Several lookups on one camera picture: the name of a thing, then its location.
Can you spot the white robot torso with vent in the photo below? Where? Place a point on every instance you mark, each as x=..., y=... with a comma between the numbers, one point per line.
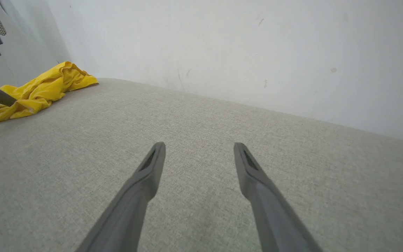
x=30, y=42

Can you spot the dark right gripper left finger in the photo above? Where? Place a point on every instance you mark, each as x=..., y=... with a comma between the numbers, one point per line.
x=131, y=210

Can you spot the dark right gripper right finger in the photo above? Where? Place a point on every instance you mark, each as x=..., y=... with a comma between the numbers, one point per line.
x=275, y=217

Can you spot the grey fabric sofa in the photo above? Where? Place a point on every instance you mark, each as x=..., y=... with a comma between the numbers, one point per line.
x=201, y=122

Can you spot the yellow cat face garment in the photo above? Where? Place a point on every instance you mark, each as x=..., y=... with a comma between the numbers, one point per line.
x=37, y=94

